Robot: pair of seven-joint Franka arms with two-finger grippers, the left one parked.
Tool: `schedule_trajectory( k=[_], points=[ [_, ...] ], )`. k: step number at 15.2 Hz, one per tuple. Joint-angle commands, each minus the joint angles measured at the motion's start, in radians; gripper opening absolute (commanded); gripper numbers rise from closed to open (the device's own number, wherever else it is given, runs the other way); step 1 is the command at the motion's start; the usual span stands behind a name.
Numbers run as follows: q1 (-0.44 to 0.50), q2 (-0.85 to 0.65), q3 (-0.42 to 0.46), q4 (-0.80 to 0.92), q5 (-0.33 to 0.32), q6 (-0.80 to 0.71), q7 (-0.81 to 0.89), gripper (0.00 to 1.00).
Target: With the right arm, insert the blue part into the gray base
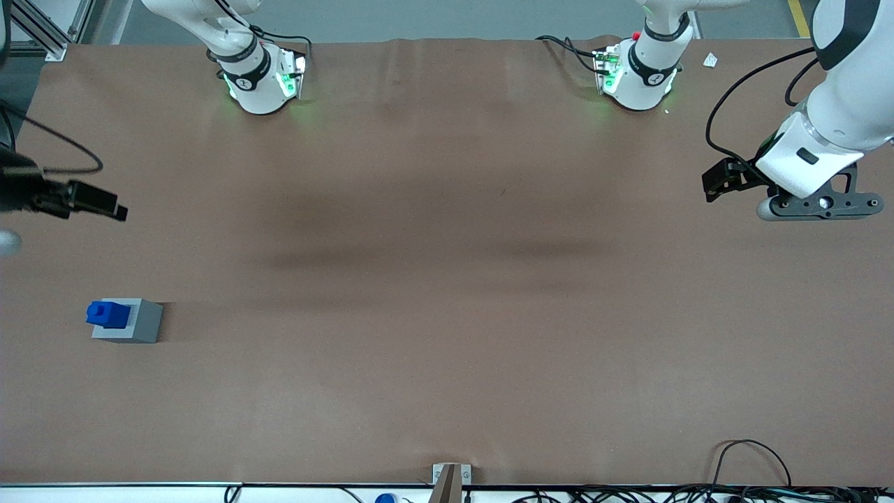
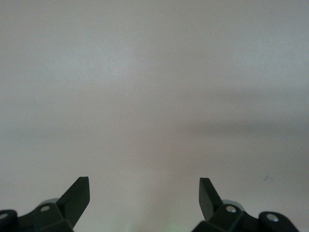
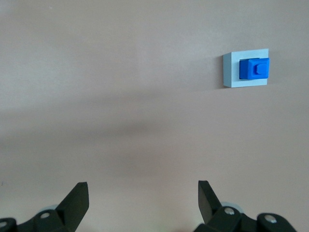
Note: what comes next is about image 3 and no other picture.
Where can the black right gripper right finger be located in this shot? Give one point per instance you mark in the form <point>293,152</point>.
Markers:
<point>208,207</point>

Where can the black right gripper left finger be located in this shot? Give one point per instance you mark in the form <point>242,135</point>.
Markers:
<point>72,207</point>

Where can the blue plastic insert part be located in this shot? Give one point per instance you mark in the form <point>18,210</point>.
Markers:
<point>253,70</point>

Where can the gray square base block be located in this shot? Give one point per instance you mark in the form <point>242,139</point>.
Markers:
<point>228,72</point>

